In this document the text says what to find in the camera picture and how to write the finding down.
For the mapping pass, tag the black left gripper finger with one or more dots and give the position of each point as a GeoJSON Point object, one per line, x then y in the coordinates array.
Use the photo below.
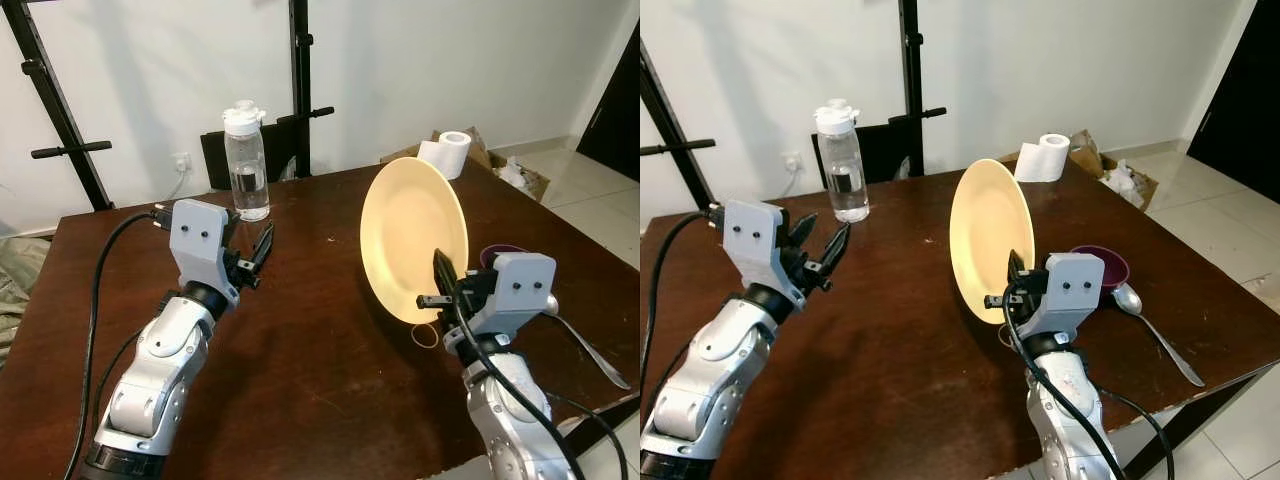
{"type": "Point", "coordinates": [236, 238]}
{"type": "Point", "coordinates": [800, 232]}
{"type": "Point", "coordinates": [264, 245]}
{"type": "Point", "coordinates": [838, 246]}

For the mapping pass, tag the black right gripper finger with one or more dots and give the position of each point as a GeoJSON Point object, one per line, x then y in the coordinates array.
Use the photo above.
{"type": "Point", "coordinates": [1015, 272]}
{"type": "Point", "coordinates": [445, 272]}

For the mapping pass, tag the pale yellow plate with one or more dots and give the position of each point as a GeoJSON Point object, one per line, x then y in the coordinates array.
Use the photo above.
{"type": "Point", "coordinates": [410, 230]}
{"type": "Point", "coordinates": [990, 230]}

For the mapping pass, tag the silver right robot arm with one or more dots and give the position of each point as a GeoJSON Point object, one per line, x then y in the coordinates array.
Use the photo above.
{"type": "Point", "coordinates": [510, 420]}
{"type": "Point", "coordinates": [1065, 420]}

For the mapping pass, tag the tan rubber band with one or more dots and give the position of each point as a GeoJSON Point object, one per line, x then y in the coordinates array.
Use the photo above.
{"type": "Point", "coordinates": [1000, 335]}
{"type": "Point", "coordinates": [415, 338]}

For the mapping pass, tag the clear water bottle white cap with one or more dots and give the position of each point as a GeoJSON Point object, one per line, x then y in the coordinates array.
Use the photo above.
{"type": "Point", "coordinates": [842, 170]}
{"type": "Point", "coordinates": [247, 170]}

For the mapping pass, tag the black chair back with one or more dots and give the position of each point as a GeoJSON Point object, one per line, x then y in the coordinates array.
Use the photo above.
{"type": "Point", "coordinates": [215, 160]}
{"type": "Point", "coordinates": [885, 150]}

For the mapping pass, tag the silver metal spoon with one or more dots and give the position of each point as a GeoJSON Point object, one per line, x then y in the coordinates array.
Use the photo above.
{"type": "Point", "coordinates": [590, 350]}
{"type": "Point", "coordinates": [1127, 298]}

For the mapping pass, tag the white toilet paper roll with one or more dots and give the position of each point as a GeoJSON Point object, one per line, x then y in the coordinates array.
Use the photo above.
{"type": "Point", "coordinates": [445, 155]}
{"type": "Point", "coordinates": [1042, 158]}

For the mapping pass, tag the crumpled white paper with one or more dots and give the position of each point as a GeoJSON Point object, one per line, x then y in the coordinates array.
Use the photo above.
{"type": "Point", "coordinates": [1120, 178]}
{"type": "Point", "coordinates": [513, 173]}

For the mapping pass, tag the dark brown wooden table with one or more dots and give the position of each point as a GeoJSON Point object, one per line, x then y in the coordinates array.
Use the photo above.
{"type": "Point", "coordinates": [900, 380]}
{"type": "Point", "coordinates": [300, 380]}

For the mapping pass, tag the open brown cardboard box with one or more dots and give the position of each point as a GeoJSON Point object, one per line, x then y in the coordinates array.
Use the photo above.
{"type": "Point", "coordinates": [478, 150]}
{"type": "Point", "coordinates": [1085, 150]}

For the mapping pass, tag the dark door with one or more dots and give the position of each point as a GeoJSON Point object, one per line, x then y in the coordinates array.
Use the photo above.
{"type": "Point", "coordinates": [1240, 90]}
{"type": "Point", "coordinates": [615, 120]}

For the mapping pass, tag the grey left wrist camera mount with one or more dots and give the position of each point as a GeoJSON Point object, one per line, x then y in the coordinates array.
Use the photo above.
{"type": "Point", "coordinates": [755, 245]}
{"type": "Point", "coordinates": [200, 240]}

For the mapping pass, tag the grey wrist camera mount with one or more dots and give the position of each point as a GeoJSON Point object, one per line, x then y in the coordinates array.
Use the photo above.
{"type": "Point", "coordinates": [1075, 290]}
{"type": "Point", "coordinates": [755, 245]}
{"type": "Point", "coordinates": [200, 240]}
{"type": "Point", "coordinates": [520, 285]}

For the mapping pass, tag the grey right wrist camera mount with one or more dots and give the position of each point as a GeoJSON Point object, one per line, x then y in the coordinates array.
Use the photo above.
{"type": "Point", "coordinates": [520, 285]}
{"type": "Point", "coordinates": [1075, 290]}

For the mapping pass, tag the white wall socket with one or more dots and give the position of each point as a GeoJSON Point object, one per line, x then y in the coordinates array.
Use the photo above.
{"type": "Point", "coordinates": [181, 161]}
{"type": "Point", "coordinates": [792, 161]}

